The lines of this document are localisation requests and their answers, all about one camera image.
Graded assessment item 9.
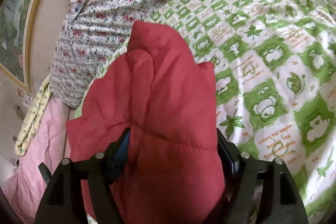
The red quilted jacket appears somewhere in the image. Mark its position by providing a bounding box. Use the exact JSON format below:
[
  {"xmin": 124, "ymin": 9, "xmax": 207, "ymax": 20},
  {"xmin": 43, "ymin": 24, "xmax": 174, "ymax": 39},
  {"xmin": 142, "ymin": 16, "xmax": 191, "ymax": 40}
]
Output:
[{"xmin": 66, "ymin": 21, "xmax": 225, "ymax": 223}]

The pink blanket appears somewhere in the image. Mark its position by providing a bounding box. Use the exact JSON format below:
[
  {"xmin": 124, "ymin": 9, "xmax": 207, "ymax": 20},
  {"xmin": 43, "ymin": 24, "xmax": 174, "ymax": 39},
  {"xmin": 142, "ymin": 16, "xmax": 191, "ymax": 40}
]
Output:
[{"xmin": 1, "ymin": 96, "xmax": 71, "ymax": 223}]

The yellow floral folded cloth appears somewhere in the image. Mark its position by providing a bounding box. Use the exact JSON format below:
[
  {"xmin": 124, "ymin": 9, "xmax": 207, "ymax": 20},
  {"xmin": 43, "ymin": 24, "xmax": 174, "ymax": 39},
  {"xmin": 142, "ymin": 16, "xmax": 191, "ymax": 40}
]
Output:
[{"xmin": 14, "ymin": 75, "xmax": 51, "ymax": 156}]

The gold framed landscape painting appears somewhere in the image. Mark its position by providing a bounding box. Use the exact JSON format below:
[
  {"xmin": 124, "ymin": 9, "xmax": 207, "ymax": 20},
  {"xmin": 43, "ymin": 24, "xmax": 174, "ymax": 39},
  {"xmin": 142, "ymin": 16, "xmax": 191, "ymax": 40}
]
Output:
[{"xmin": 1, "ymin": 0, "xmax": 42, "ymax": 92}]

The green white patterned quilt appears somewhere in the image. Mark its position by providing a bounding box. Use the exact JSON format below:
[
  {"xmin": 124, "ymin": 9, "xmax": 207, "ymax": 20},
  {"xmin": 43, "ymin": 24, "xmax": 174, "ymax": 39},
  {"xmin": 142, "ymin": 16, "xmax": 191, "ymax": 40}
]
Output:
[{"xmin": 73, "ymin": 0, "xmax": 336, "ymax": 224}]

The red floral white quilt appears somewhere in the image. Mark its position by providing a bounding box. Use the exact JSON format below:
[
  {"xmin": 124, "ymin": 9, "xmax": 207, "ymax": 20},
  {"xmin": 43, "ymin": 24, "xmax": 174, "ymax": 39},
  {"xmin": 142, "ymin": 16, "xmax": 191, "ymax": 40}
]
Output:
[{"xmin": 50, "ymin": 0, "xmax": 170, "ymax": 108}]

